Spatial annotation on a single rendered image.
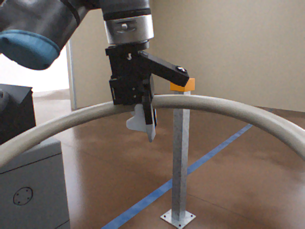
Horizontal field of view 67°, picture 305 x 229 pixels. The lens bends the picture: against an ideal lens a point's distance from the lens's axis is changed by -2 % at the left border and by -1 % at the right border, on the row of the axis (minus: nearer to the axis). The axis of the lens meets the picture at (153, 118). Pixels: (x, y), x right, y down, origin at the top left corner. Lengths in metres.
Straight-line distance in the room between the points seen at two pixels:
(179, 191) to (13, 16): 1.56
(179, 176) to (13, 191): 1.07
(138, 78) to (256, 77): 6.05
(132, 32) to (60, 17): 0.13
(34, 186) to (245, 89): 5.93
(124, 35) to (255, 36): 6.11
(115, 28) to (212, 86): 6.47
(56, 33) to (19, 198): 0.83
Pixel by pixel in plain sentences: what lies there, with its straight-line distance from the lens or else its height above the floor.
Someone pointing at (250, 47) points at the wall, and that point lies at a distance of 6.50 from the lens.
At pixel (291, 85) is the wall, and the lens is 6.31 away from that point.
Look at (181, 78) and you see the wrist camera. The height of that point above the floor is 1.18.
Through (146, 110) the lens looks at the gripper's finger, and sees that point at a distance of 0.47.
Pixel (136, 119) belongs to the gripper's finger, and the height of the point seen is 1.09.
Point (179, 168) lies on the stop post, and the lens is 1.71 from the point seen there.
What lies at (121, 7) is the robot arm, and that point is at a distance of 0.44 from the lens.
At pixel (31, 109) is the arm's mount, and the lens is 1.10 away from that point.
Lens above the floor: 1.22
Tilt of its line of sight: 15 degrees down
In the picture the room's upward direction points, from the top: straight up
